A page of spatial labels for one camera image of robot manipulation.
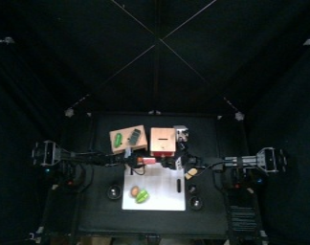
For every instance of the red toy food piece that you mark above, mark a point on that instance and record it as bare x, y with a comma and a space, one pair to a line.
148, 161

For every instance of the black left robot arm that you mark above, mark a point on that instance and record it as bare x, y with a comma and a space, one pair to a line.
83, 158

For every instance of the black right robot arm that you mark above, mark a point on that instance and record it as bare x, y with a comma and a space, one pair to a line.
247, 160

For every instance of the dark seaweed wrapping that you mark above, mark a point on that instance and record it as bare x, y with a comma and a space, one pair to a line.
133, 136

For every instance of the tan toy bread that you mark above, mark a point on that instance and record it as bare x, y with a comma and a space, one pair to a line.
191, 173

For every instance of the wooden box with red base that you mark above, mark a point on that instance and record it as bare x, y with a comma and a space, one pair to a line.
163, 142

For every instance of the tan wooden board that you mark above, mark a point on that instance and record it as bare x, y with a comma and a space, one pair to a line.
127, 140

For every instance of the green toy cucumber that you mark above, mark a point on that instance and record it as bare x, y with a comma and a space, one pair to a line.
117, 139

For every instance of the orange toy sushi piece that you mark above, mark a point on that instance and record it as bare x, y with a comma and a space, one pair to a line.
133, 191

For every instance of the small black cup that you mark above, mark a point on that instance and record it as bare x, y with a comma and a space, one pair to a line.
191, 188

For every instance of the white cutting board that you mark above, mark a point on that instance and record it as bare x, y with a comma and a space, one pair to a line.
155, 194

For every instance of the green toy vegetable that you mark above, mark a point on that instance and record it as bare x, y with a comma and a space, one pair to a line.
141, 196

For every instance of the black bowl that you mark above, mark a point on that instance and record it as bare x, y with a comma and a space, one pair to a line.
195, 202
113, 192

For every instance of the white text label plate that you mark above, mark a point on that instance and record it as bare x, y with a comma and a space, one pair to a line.
241, 218

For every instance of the silver table level camera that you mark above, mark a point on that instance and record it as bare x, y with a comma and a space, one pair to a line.
180, 132

